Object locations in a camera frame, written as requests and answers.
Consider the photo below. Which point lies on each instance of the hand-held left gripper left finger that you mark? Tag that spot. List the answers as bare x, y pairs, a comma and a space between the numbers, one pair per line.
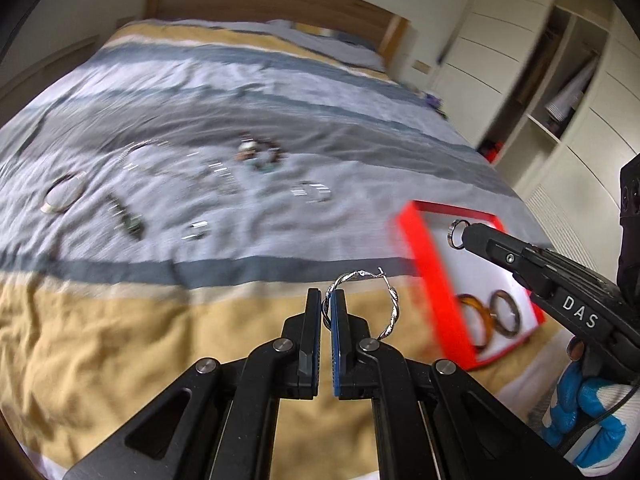
312, 325

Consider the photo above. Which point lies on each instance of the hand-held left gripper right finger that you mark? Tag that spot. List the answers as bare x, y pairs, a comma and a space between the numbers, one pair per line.
337, 335

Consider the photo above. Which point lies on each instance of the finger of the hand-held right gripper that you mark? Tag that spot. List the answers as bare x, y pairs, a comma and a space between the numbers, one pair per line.
575, 310
585, 280

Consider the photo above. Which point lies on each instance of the amber bangle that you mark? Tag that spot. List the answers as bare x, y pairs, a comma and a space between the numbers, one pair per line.
516, 317
481, 316

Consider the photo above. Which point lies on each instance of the twisted silver hoop earring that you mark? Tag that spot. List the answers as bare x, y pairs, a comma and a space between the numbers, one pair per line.
392, 310

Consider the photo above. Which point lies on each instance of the red jewelry box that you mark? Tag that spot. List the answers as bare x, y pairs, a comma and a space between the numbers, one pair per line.
430, 300

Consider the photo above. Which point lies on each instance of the thin silver hoop earring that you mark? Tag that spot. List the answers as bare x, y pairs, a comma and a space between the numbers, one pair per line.
131, 150

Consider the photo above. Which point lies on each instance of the silver bangle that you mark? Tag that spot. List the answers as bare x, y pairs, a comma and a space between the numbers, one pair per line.
50, 205

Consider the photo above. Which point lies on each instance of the person's right hand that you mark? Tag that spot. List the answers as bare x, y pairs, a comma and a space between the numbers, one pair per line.
600, 402

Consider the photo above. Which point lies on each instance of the red item in wardrobe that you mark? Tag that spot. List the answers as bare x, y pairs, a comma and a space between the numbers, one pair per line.
492, 151

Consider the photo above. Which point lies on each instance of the striped hanging shirt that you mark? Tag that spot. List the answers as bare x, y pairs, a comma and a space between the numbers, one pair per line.
570, 92

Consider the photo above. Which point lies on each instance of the striped duvet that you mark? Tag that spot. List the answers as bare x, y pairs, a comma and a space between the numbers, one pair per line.
200, 110

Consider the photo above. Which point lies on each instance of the white wardrobe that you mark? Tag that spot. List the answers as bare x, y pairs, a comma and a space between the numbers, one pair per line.
520, 20

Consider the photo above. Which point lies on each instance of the grey pillow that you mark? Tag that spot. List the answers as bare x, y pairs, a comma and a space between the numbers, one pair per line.
345, 45

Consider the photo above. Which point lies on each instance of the wooden headboard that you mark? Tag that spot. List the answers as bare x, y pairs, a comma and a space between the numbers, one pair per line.
280, 5

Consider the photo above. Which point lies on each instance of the wall socket plate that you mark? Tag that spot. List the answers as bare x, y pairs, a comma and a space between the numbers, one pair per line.
422, 66

